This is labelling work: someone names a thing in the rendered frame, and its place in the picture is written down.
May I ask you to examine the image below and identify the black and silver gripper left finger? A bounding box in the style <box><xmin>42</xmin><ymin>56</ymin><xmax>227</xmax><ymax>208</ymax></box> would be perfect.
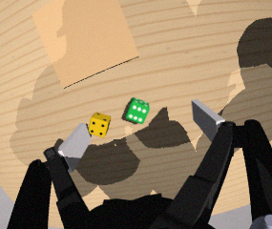
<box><xmin>7</xmin><ymin>122</ymin><xmax>97</xmax><ymax>229</ymax></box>

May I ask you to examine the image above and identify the green die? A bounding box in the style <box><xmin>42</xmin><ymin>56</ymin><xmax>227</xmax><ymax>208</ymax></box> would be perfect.
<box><xmin>125</xmin><ymin>97</ymin><xmax>150</xmax><ymax>124</ymax></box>

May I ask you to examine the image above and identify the yellow die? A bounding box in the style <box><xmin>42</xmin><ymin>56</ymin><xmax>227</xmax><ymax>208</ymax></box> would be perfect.
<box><xmin>88</xmin><ymin>113</ymin><xmax>111</xmax><ymax>137</ymax></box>

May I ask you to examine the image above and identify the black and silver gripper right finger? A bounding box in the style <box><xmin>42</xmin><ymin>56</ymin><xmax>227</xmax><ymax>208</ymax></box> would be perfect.
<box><xmin>149</xmin><ymin>99</ymin><xmax>272</xmax><ymax>229</ymax></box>

